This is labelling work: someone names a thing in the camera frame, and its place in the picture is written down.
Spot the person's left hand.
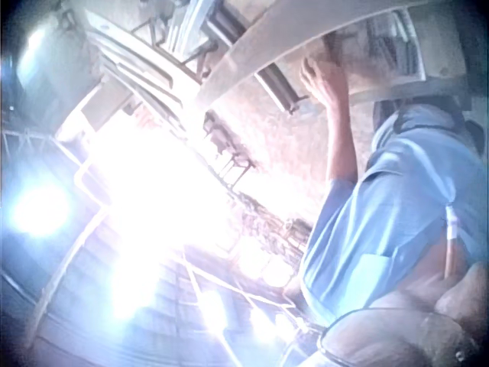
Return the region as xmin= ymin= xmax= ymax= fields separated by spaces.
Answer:
xmin=300 ymin=56 xmax=351 ymax=114

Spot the dark metal roller bar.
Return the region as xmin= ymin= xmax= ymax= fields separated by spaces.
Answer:
xmin=254 ymin=63 xmax=310 ymax=116

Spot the long beige curved plank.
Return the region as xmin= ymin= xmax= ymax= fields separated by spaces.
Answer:
xmin=198 ymin=0 xmax=413 ymax=105

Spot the large grey tank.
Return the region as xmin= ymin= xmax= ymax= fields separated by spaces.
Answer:
xmin=11 ymin=11 xmax=101 ymax=131

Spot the grey staircase with railing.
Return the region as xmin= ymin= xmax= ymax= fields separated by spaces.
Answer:
xmin=22 ymin=206 xmax=306 ymax=367

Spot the dark metal bracket rail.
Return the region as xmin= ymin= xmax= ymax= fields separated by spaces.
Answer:
xmin=202 ymin=109 xmax=257 ymax=192

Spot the white metal frame rack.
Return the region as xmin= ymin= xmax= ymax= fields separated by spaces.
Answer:
xmin=82 ymin=5 xmax=217 ymax=115

